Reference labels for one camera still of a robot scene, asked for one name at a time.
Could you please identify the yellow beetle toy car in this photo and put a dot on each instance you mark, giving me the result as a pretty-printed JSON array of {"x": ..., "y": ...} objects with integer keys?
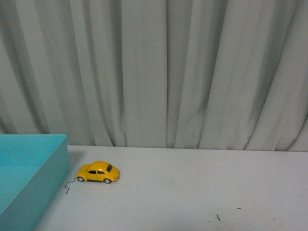
[{"x": 98, "y": 171}]

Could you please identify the grey-white pleated curtain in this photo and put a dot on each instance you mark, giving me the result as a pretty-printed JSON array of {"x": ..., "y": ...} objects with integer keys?
[{"x": 199, "y": 74}]

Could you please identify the turquoise plastic storage box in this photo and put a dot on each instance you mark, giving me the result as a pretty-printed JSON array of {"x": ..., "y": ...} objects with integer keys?
[{"x": 32, "y": 168}]

